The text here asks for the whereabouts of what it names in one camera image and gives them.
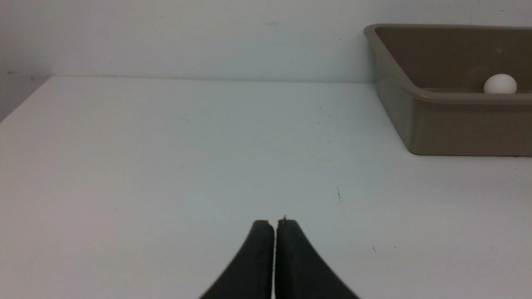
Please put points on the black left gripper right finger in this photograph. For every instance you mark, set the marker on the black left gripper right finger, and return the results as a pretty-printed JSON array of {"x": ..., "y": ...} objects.
[{"x": 300, "y": 272}]

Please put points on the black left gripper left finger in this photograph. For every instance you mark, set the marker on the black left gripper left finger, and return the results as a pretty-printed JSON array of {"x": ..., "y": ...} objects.
[{"x": 249, "y": 275}]

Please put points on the white ping-pong ball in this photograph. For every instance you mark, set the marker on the white ping-pong ball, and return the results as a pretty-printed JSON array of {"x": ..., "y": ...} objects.
[{"x": 500, "y": 83}]

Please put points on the tan plastic bin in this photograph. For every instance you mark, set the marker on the tan plastic bin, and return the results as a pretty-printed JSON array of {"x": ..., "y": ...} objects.
[{"x": 430, "y": 80}]

